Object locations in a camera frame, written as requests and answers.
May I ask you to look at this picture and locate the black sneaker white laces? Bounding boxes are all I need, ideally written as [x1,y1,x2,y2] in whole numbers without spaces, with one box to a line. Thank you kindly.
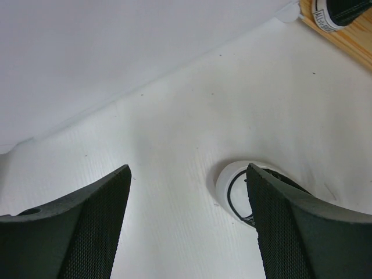
[215,160,309,227]

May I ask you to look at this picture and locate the white cabinet door panel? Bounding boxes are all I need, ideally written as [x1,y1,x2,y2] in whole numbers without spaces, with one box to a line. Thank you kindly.
[1,1,288,153]

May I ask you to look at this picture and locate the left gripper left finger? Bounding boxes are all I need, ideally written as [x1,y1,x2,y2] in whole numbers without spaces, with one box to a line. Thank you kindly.
[1,165,131,278]

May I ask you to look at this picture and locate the wooden shoe cabinet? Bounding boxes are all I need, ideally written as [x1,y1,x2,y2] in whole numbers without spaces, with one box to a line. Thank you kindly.
[299,0,371,71]

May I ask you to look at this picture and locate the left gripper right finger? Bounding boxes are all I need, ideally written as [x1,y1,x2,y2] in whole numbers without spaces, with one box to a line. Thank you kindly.
[246,163,371,278]

